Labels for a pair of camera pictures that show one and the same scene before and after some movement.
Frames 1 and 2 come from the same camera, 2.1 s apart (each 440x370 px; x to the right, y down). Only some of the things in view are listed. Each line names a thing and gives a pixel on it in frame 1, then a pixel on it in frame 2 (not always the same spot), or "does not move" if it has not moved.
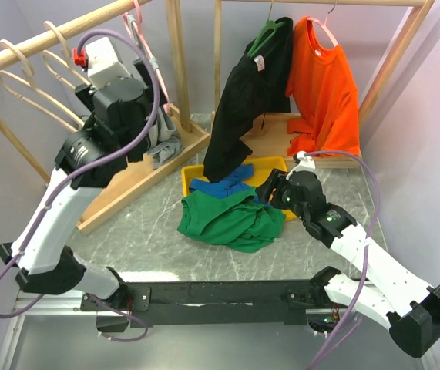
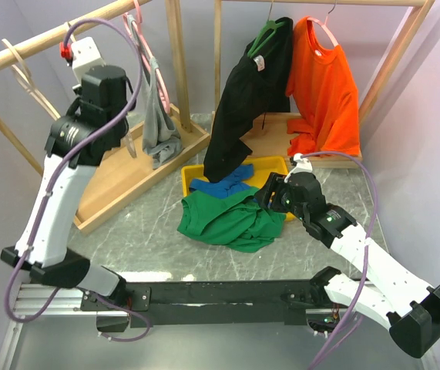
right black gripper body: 282,197 does not move
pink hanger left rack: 133,26 does not move
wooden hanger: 46,54 to 129,139
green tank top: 238,219 does not move
